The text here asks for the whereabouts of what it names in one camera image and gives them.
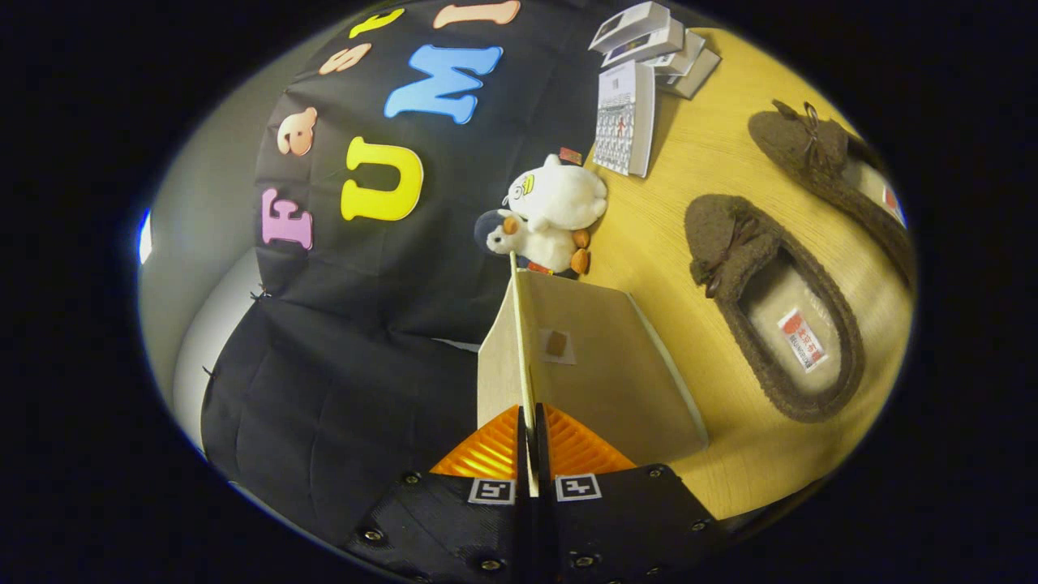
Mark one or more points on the brown moccasin shoe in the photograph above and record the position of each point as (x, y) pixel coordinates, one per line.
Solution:
(730, 243)
(795, 142)

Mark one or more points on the white book dark photo cover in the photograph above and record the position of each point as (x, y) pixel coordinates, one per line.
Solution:
(636, 20)

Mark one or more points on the white book blue photo cover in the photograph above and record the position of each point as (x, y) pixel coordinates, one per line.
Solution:
(649, 47)

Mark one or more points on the beige fabric storage box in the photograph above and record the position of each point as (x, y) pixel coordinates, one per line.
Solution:
(600, 381)

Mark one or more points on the grey patterned cover book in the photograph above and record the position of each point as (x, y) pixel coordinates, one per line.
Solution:
(624, 122)

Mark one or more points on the white duck plush toy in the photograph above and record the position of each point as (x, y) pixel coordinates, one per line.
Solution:
(564, 195)

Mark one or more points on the black backdrop cloth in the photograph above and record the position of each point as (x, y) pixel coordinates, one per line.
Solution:
(365, 324)

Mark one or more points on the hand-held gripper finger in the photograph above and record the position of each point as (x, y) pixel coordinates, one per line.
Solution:
(525, 527)
(545, 527)

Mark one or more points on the grey penguin plush toy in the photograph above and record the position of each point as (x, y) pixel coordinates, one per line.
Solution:
(539, 243)

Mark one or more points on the thin white book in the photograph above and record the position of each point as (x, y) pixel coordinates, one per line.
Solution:
(685, 58)

